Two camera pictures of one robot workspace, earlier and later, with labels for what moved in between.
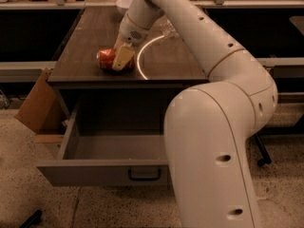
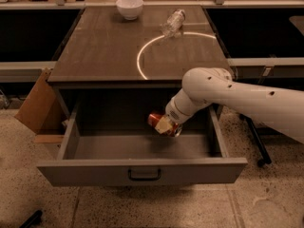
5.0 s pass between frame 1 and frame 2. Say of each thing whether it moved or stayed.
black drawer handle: stayed
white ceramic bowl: stayed
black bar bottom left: stayed
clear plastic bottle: stayed
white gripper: moved
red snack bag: moved
